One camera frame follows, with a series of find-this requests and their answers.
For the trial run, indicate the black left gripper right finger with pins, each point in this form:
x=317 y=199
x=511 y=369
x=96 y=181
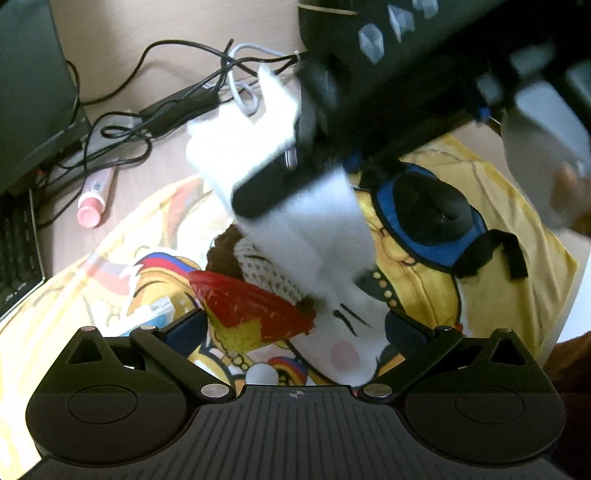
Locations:
x=422 y=348

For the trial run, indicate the right hand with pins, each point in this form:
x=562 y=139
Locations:
x=571 y=200

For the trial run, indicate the black monitor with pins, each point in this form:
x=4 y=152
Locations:
x=39 y=112

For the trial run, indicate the brown crocheted toy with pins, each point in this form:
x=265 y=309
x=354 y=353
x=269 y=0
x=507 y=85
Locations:
x=235 y=255

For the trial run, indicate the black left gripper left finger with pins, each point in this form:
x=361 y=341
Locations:
x=169 y=348

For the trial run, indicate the pink tube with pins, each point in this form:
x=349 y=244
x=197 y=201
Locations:
x=92 y=203

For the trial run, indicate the black keyboard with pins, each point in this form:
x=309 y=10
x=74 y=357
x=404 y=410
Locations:
x=21 y=269

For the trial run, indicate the black power adapter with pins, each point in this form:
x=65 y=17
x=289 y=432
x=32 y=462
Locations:
x=178 y=108

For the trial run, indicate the yellow printed cloth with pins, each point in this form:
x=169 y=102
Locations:
x=180 y=227

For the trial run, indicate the red yellow foil egg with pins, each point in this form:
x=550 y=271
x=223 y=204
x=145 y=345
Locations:
x=244 y=317

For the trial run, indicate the white cleaning cloth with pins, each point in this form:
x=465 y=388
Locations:
x=318 y=237

